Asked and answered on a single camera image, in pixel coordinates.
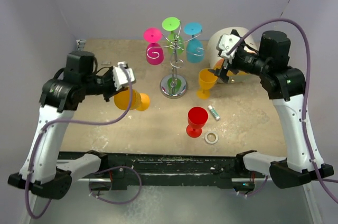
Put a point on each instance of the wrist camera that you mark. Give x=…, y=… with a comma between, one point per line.
x=225, y=44
x=120, y=73

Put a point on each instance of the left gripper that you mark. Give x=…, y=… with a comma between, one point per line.
x=113, y=89

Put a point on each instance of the black base frame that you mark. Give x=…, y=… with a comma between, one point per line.
x=222, y=172

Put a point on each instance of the pink plastic wine glass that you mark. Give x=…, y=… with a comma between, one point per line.
x=154, y=52

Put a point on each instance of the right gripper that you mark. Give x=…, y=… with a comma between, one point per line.
x=222, y=72

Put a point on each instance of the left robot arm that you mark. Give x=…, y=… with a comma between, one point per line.
x=59, y=99

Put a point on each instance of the white tape roll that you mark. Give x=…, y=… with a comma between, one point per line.
x=211, y=138

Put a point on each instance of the chrome wine glass rack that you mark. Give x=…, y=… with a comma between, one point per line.
x=174, y=85

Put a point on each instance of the orange wine glass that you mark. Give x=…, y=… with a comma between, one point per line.
x=139, y=101
x=206, y=81

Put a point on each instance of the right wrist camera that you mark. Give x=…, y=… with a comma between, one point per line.
x=225, y=44

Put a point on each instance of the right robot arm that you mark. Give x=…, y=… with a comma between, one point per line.
x=285, y=87

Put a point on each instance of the red plastic wine glass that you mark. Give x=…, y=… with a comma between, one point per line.
x=197, y=118

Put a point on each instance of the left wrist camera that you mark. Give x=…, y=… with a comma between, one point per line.
x=120, y=73

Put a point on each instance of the blue plastic wine glass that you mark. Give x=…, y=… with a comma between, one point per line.
x=194, y=48

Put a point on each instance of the green plastic wine glass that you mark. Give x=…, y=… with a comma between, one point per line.
x=172, y=24

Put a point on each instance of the white green glue stick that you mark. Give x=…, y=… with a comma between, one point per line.
x=213, y=112

